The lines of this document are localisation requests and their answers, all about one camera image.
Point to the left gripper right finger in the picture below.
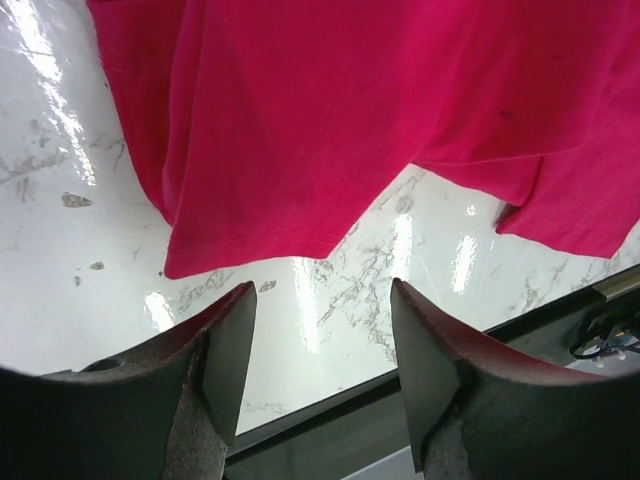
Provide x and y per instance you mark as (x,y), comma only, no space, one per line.
(552,394)

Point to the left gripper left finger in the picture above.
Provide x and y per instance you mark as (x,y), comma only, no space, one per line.
(167,408)

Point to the red t-shirt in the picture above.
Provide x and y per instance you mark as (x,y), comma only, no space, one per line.
(264,129)

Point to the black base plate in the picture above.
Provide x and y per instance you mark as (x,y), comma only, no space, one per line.
(358,428)

